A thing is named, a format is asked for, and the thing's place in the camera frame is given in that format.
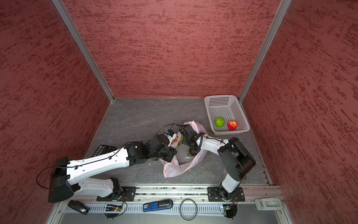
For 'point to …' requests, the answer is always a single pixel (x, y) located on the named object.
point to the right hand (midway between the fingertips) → (187, 142)
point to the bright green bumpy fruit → (219, 122)
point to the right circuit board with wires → (230, 210)
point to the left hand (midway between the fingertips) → (175, 155)
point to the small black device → (79, 207)
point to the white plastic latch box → (268, 203)
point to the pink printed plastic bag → (183, 161)
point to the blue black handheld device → (154, 206)
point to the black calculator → (103, 149)
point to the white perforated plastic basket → (241, 128)
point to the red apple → (232, 125)
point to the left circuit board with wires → (113, 207)
